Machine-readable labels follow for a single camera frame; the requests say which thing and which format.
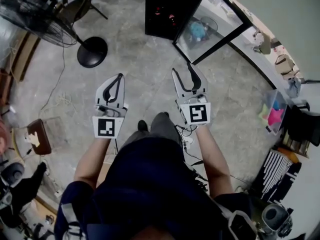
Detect black floor fan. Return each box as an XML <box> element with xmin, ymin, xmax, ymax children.
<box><xmin>0</xmin><ymin>0</ymin><xmax>109</xmax><ymax>69</ymax></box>

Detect black cable bundle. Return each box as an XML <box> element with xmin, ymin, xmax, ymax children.
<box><xmin>174</xmin><ymin>124</ymin><xmax>210</xmax><ymax>192</ymax></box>

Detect black metal chair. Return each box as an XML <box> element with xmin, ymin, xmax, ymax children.
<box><xmin>56</xmin><ymin>0</ymin><xmax>109</xmax><ymax>22</ymax></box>

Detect brown stool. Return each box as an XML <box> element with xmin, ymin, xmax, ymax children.
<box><xmin>26</xmin><ymin>118</ymin><xmax>53</xmax><ymax>156</ymax></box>

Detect black office chair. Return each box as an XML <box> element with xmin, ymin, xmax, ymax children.
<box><xmin>281</xmin><ymin>100</ymin><xmax>320</xmax><ymax>148</ymax></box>

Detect green toy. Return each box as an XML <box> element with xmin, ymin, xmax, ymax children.
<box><xmin>258</xmin><ymin>103</ymin><xmax>270</xmax><ymax>120</ymax></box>

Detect person's black shoe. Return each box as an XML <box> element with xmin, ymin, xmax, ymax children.
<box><xmin>137</xmin><ymin>119</ymin><xmax>149</xmax><ymax>133</ymax></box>

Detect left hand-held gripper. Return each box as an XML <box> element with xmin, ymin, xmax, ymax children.
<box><xmin>92</xmin><ymin>72</ymin><xmax>130</xmax><ymax>140</ymax></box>

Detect wooden boards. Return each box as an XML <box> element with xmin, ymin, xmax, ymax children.
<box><xmin>11</xmin><ymin>32</ymin><xmax>42</xmax><ymax>83</ymax></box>

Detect grey blue bag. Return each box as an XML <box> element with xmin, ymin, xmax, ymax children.
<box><xmin>285</xmin><ymin>77</ymin><xmax>303</xmax><ymax>99</ymax></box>

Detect grey round device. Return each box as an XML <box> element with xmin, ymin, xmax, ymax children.
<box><xmin>0</xmin><ymin>162</ymin><xmax>26</xmax><ymax>188</ymax></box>
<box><xmin>260</xmin><ymin>203</ymin><xmax>294</xmax><ymax>238</ymax></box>

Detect grey backpack strap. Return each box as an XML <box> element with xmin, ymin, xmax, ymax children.
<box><xmin>60</xmin><ymin>201</ymin><xmax>86</xmax><ymax>240</ymax></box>
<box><xmin>226</xmin><ymin>209</ymin><xmax>259</xmax><ymax>240</ymax></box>

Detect beige bag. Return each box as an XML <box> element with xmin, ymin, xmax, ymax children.
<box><xmin>274</xmin><ymin>53</ymin><xmax>300</xmax><ymax>80</ymax></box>

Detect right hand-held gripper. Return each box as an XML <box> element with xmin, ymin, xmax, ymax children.
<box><xmin>171</xmin><ymin>62</ymin><xmax>212</xmax><ymax>128</ymax></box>

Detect glass fridge door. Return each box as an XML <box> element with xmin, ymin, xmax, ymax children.
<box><xmin>172</xmin><ymin>0</ymin><xmax>254</xmax><ymax>65</ymax></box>

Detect black white striped box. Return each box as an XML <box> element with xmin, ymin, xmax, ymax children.
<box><xmin>256</xmin><ymin>148</ymin><xmax>303</xmax><ymax>203</ymax></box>

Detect person's right forearm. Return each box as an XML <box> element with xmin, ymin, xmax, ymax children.
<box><xmin>194</xmin><ymin>124</ymin><xmax>235</xmax><ymax>200</ymax></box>

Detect thin floor cable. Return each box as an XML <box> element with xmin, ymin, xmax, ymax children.
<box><xmin>38</xmin><ymin>45</ymin><xmax>66</xmax><ymax>112</ymax></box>

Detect person's left forearm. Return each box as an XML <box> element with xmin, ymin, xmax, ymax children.
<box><xmin>73</xmin><ymin>133</ymin><xmax>119</xmax><ymax>190</ymax></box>

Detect white paper scrap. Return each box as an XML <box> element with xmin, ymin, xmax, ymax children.
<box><xmin>24</xmin><ymin>131</ymin><xmax>41</xmax><ymax>147</ymax></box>

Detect clear plastic box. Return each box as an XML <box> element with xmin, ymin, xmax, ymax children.
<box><xmin>258</xmin><ymin>88</ymin><xmax>289</xmax><ymax>136</ymax></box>

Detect person's dark blue shirt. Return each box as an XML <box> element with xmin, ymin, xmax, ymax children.
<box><xmin>53</xmin><ymin>136</ymin><xmax>254</xmax><ymax>240</ymax></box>

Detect black fridge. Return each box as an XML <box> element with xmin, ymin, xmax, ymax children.
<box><xmin>144</xmin><ymin>0</ymin><xmax>254</xmax><ymax>65</ymax></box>

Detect pink star toy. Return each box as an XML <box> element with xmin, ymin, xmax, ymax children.
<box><xmin>267</xmin><ymin>107</ymin><xmax>285</xmax><ymax>125</ymax></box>

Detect person's grey trousers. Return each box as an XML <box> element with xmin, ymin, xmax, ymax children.
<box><xmin>121</xmin><ymin>111</ymin><xmax>181</xmax><ymax>150</ymax></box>

